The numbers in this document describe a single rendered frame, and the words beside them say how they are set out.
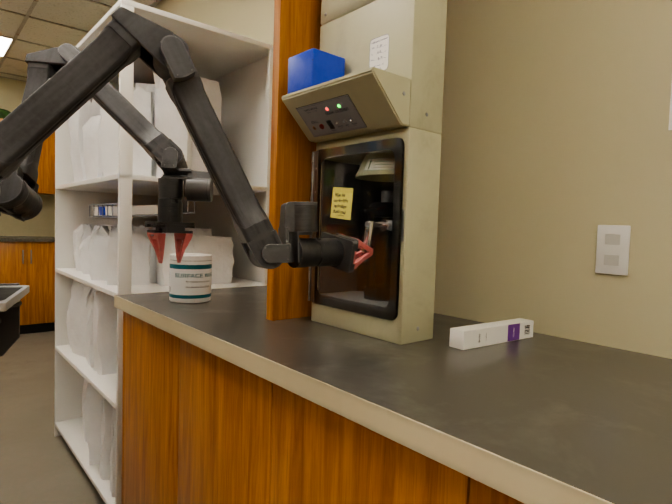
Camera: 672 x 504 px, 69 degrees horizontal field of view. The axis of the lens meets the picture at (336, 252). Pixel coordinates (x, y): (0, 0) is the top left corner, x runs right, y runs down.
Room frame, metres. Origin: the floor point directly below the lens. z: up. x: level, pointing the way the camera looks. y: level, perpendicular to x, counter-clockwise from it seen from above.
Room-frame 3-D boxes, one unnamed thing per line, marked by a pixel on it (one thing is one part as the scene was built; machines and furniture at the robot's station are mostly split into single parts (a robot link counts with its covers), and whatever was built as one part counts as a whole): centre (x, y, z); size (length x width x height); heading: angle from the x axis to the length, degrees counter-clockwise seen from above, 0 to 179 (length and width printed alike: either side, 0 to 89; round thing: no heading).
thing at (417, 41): (1.25, -0.14, 1.33); 0.32 x 0.25 x 0.77; 41
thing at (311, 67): (1.20, 0.06, 1.56); 0.10 x 0.10 x 0.09; 41
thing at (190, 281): (1.56, 0.46, 1.02); 0.13 x 0.13 x 0.15
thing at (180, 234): (1.19, 0.40, 1.14); 0.07 x 0.07 x 0.09; 41
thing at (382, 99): (1.13, 0.00, 1.46); 0.32 x 0.12 x 0.10; 41
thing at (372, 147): (1.16, -0.04, 1.19); 0.30 x 0.01 x 0.40; 40
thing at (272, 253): (0.94, 0.10, 1.18); 0.12 x 0.09 x 0.11; 112
